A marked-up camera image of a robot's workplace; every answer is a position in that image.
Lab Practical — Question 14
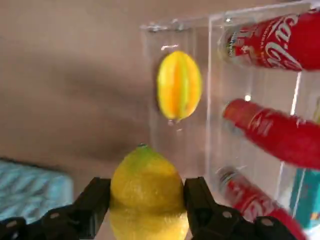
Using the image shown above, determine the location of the clear acrylic rack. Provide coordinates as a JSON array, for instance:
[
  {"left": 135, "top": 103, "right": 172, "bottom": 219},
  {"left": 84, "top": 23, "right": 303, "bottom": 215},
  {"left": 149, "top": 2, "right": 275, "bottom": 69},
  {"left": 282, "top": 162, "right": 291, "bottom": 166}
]
[{"left": 138, "top": 0, "right": 320, "bottom": 240}]

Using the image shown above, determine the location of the teal snack packet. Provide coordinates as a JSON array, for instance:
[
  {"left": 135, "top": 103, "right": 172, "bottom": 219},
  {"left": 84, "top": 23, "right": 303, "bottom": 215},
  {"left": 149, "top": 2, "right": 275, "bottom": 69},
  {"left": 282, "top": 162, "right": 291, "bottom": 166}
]
[{"left": 289, "top": 167, "right": 320, "bottom": 230}]

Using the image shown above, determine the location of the light blue plastic basket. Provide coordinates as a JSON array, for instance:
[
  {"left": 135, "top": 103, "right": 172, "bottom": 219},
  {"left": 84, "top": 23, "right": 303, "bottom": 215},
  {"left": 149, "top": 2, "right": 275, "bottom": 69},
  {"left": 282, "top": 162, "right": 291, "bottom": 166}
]
[{"left": 0, "top": 157, "right": 75, "bottom": 225}]

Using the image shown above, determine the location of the yellow starfruit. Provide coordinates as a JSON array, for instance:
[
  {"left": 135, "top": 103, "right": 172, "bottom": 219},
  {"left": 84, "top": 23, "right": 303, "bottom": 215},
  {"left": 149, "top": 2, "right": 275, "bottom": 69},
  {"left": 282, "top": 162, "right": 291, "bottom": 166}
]
[{"left": 156, "top": 50, "right": 203, "bottom": 121}]

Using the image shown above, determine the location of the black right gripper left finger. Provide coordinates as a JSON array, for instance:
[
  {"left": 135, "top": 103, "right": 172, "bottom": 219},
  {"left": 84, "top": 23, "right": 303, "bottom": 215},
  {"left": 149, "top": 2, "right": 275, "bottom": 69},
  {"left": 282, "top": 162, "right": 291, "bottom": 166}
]
[{"left": 0, "top": 176, "right": 112, "bottom": 240}]

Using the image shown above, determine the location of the yellow lemon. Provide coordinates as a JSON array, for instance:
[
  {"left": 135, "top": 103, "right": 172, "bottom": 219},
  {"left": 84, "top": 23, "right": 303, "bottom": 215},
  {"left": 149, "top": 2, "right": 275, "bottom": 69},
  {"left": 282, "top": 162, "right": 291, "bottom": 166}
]
[{"left": 108, "top": 143, "right": 191, "bottom": 240}]

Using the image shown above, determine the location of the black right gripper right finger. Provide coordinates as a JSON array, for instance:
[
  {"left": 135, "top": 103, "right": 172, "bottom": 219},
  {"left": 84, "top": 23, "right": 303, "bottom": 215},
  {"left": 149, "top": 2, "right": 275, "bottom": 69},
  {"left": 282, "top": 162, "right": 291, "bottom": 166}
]
[{"left": 183, "top": 176, "right": 305, "bottom": 240}]

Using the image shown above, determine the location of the red cola bottle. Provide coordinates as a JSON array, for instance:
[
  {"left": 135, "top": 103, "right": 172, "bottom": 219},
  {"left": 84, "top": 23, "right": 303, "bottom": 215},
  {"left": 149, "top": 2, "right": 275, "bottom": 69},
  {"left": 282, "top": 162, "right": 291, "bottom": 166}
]
[
  {"left": 216, "top": 166, "right": 310, "bottom": 240},
  {"left": 219, "top": 8, "right": 320, "bottom": 73},
  {"left": 222, "top": 98, "right": 320, "bottom": 173}
]

